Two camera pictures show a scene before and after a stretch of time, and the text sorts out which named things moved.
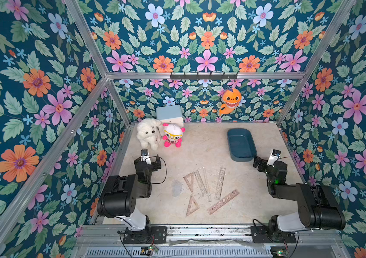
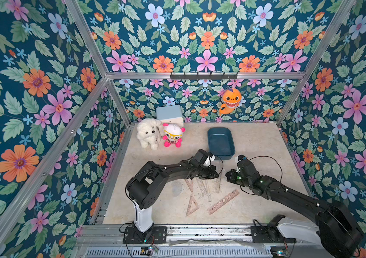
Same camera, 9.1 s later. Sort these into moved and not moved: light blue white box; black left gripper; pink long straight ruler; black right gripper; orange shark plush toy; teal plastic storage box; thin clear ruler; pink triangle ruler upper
Moved: black right gripper; black left gripper; teal plastic storage box
Not moved: orange shark plush toy; pink triangle ruler upper; thin clear ruler; pink long straight ruler; light blue white box
